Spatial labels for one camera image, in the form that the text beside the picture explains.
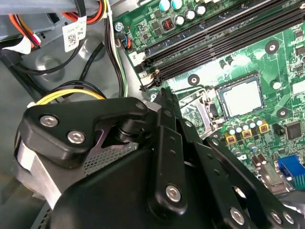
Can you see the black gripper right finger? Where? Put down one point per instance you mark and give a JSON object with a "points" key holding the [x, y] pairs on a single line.
{"points": [[209, 171]]}

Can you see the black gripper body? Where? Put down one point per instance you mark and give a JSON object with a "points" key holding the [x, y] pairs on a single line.
{"points": [[107, 202]]}

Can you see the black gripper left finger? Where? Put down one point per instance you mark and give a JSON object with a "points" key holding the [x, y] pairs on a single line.
{"points": [[59, 133]]}

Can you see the metal socket cover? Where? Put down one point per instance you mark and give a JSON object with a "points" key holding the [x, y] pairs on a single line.
{"points": [[204, 119]]}

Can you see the silver CPU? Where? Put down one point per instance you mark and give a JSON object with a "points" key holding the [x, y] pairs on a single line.
{"points": [[241, 100]]}

